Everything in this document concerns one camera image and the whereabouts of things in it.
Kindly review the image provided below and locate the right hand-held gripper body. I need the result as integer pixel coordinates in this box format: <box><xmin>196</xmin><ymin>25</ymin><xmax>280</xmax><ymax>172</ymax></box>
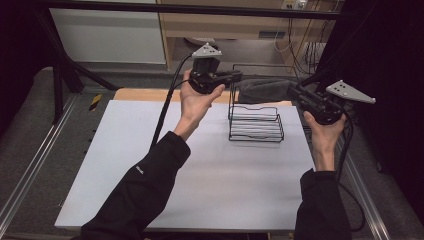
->
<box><xmin>298</xmin><ymin>79</ymin><xmax>377</xmax><ymax>126</ymax></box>

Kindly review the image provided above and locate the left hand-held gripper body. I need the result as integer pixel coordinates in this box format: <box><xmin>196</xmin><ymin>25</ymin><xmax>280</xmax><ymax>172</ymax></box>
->
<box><xmin>187</xmin><ymin>42</ymin><xmax>223</xmax><ymax>95</ymax></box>

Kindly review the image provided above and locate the grey terry towel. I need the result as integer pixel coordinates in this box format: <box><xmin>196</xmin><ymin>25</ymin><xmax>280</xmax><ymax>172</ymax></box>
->
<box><xmin>237</xmin><ymin>78</ymin><xmax>298</xmax><ymax>105</ymax></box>

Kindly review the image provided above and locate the black wire rack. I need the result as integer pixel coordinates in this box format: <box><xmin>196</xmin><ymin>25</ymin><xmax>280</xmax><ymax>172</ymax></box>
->
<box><xmin>227</xmin><ymin>62</ymin><xmax>300</xmax><ymax>144</ymax></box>

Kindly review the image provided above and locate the person's right hand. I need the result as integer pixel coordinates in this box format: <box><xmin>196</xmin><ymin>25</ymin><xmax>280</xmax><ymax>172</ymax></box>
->
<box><xmin>302</xmin><ymin>110</ymin><xmax>348</xmax><ymax>161</ymax></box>

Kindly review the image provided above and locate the person's left hand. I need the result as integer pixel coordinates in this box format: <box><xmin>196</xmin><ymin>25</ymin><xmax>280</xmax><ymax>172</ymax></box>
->
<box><xmin>173</xmin><ymin>69</ymin><xmax>227</xmax><ymax>142</ymax></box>

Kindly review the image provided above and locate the wooden shelf unit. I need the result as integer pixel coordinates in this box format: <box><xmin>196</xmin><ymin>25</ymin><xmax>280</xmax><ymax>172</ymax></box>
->
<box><xmin>155</xmin><ymin>0</ymin><xmax>338</xmax><ymax>72</ymax></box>

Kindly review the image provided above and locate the wooden board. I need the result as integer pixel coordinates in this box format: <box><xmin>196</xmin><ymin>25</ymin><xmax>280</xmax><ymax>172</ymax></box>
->
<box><xmin>113</xmin><ymin>87</ymin><xmax>294</xmax><ymax>108</ymax></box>

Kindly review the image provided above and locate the white power strip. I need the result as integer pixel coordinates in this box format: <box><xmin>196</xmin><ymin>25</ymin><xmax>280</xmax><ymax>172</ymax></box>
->
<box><xmin>281</xmin><ymin>0</ymin><xmax>308</xmax><ymax>11</ymax></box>

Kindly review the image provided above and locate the black curtain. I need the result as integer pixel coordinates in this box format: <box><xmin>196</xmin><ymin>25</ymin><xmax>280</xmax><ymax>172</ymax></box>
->
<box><xmin>316</xmin><ymin>0</ymin><xmax>424</xmax><ymax>216</ymax></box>
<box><xmin>0</xmin><ymin>0</ymin><xmax>56</xmax><ymax>136</ymax></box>

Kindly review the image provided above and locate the white cabinet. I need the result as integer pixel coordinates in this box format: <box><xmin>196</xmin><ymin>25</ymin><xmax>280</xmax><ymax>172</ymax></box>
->
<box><xmin>49</xmin><ymin>7</ymin><xmax>167</xmax><ymax>65</ymax></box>

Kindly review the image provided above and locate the black tripod stand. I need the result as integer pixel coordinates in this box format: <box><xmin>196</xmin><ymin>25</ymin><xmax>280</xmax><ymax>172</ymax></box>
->
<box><xmin>33</xmin><ymin>6</ymin><xmax>118</xmax><ymax>125</ymax></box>

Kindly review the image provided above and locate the bundle of hanging cables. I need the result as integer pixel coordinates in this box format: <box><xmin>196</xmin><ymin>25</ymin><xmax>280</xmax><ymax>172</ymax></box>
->
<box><xmin>273</xmin><ymin>15</ymin><xmax>332</xmax><ymax>76</ymax></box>

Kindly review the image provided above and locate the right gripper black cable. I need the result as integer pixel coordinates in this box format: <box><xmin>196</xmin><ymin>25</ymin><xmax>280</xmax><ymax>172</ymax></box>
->
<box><xmin>334</xmin><ymin>109</ymin><xmax>367</xmax><ymax>233</ymax></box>

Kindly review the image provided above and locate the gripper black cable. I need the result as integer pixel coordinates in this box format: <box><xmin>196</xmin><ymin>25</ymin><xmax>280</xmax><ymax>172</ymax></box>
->
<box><xmin>149</xmin><ymin>53</ymin><xmax>195</xmax><ymax>150</ymax></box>
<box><xmin>334</xmin><ymin>109</ymin><xmax>367</xmax><ymax>233</ymax></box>

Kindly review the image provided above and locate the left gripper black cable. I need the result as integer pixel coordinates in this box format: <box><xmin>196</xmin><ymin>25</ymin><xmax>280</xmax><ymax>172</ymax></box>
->
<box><xmin>149</xmin><ymin>53</ymin><xmax>195</xmax><ymax>150</ymax></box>

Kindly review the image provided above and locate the black frame bar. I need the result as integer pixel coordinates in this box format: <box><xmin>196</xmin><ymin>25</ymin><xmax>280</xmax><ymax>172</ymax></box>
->
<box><xmin>43</xmin><ymin>0</ymin><xmax>345</xmax><ymax>21</ymax></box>

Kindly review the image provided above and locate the aluminium rail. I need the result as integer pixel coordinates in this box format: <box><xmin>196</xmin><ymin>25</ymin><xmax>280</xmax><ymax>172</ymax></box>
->
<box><xmin>0</xmin><ymin>94</ymin><xmax>80</xmax><ymax>228</ymax></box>
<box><xmin>335</xmin><ymin>133</ymin><xmax>392</xmax><ymax>240</ymax></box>

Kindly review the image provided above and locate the yellow-handled tool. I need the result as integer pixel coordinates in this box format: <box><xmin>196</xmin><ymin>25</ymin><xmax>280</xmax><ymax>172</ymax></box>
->
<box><xmin>88</xmin><ymin>93</ymin><xmax>104</xmax><ymax>112</ymax></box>

